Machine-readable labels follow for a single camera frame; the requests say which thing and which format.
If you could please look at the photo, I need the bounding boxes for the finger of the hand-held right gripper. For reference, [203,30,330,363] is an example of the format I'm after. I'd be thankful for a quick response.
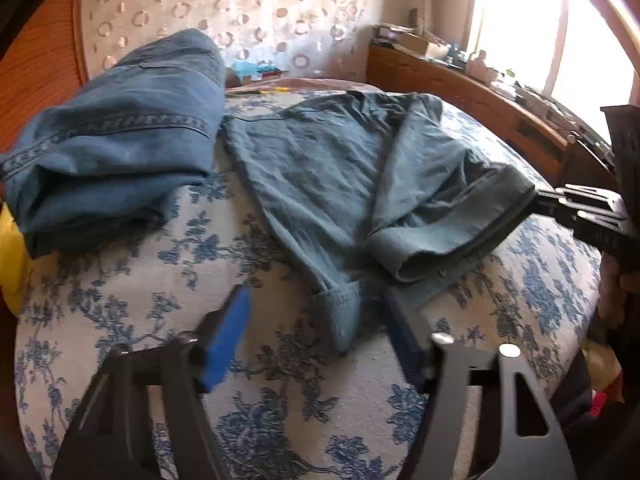
[532,185,626,213]
[572,210,626,241]

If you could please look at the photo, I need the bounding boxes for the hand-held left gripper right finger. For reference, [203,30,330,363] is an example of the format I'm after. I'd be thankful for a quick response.
[384,290,578,480]

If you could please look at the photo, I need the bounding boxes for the colourful floral pillow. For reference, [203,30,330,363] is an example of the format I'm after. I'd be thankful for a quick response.
[225,77,381,98]

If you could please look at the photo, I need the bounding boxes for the person's right hand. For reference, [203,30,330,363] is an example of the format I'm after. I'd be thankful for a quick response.
[599,252,627,323]

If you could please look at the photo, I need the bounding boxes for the wooden headboard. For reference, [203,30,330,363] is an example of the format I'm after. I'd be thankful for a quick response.
[0,0,88,156]

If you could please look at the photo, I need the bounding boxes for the blue denim jeans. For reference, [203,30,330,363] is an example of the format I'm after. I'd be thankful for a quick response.
[0,28,227,260]

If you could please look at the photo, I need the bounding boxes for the cardboard box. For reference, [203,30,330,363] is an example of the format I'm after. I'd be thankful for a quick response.
[400,32,451,58]

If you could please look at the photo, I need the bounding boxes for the grey-green pants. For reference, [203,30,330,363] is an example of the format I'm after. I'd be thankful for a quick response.
[221,91,538,353]

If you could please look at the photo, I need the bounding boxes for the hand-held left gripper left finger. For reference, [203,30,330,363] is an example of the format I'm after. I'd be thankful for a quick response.
[52,285,253,480]

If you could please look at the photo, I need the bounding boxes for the bright window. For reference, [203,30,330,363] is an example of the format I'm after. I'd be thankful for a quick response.
[467,0,640,131]

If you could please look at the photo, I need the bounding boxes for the blue floral bedspread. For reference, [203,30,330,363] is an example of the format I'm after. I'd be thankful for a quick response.
[12,87,603,480]

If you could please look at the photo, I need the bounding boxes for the teal tissue box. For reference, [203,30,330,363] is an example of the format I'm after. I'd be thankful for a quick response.
[227,60,281,83]

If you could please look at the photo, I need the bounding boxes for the wooden sideboard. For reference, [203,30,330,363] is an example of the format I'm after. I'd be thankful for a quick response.
[366,40,618,191]

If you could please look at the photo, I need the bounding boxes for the circle patterned curtain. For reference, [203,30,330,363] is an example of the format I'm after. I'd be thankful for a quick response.
[75,0,376,86]

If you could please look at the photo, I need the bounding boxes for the yellow cloth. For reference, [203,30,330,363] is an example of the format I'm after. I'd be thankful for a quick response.
[0,202,33,316]

